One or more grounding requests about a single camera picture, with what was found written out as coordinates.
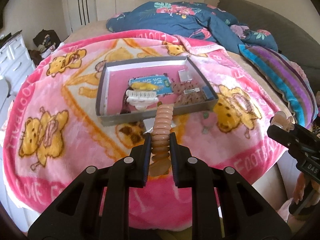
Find clear beige hair clip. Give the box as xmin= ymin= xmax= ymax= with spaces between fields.
xmin=270 ymin=111 xmax=295 ymax=132

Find peach spiral hair clip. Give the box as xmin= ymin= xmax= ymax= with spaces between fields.
xmin=149 ymin=104 xmax=174 ymax=177

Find blue jewelry box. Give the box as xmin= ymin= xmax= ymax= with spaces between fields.
xmin=202 ymin=86 xmax=216 ymax=100

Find white hair claw clip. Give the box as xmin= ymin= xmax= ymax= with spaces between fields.
xmin=126 ymin=90 xmax=158 ymax=111

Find yellow hoop earrings packet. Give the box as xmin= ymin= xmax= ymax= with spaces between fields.
xmin=130 ymin=82 xmax=159 ymax=91

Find white bedroom door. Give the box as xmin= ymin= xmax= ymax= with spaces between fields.
xmin=62 ymin=0 xmax=97 ymax=35

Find person's right hand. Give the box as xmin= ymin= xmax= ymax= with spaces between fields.
xmin=277 ymin=173 xmax=319 ymax=234

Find striped purple blue pillow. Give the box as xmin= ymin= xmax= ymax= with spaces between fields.
xmin=239 ymin=45 xmax=318 ymax=128

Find pink bear fleece blanket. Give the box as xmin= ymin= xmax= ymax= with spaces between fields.
xmin=3 ymin=30 xmax=288 ymax=213

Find clear plastic packet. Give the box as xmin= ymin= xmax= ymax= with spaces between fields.
xmin=143 ymin=118 xmax=155 ymax=133

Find dark green headboard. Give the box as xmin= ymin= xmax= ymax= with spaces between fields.
xmin=217 ymin=0 xmax=319 ymax=93

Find brown dotted earring card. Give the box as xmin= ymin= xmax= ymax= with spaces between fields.
xmin=172 ymin=81 xmax=207 ymax=106

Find grey tray with pink lining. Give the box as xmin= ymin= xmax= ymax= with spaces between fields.
xmin=95 ymin=56 xmax=218 ymax=126

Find small white packet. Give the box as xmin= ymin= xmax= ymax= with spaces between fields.
xmin=178 ymin=69 xmax=193 ymax=83

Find blue printed card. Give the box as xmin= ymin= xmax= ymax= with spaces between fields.
xmin=129 ymin=75 xmax=173 ymax=96

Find blue floral duvet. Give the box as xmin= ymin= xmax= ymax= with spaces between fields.
xmin=106 ymin=1 xmax=278 ymax=54

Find white drawer chest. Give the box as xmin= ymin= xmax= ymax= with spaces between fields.
xmin=1 ymin=30 xmax=35 ymax=87

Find black bag on floor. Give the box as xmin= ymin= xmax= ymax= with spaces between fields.
xmin=33 ymin=29 xmax=61 ymax=53

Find beige bed sheet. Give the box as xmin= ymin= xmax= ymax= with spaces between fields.
xmin=64 ymin=21 xmax=111 ymax=44

